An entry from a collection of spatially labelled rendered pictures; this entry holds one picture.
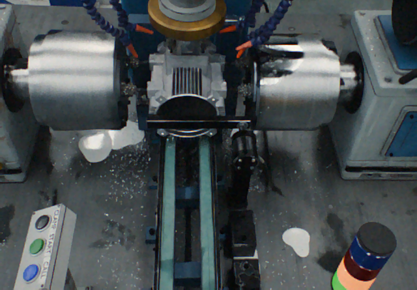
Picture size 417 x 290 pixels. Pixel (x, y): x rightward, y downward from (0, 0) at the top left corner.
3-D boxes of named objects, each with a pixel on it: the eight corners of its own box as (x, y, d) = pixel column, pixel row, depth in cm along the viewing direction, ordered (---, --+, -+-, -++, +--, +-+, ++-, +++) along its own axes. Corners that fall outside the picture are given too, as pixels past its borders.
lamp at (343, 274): (333, 260, 90) (339, 249, 87) (366, 260, 90) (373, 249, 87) (341, 292, 86) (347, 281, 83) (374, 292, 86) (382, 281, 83)
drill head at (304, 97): (214, 83, 142) (218, 12, 123) (352, 83, 144) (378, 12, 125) (217, 150, 126) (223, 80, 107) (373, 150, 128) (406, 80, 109)
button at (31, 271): (30, 269, 89) (23, 265, 88) (44, 265, 88) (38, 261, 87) (27, 285, 87) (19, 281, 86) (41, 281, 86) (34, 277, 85)
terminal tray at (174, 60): (167, 46, 128) (165, 23, 122) (206, 46, 128) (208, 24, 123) (165, 77, 120) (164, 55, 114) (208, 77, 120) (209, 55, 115)
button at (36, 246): (36, 244, 92) (30, 240, 91) (49, 240, 92) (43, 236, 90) (32, 259, 90) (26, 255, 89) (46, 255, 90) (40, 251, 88)
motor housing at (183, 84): (154, 87, 139) (150, 34, 124) (219, 88, 140) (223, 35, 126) (150, 141, 126) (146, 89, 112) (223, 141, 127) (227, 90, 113)
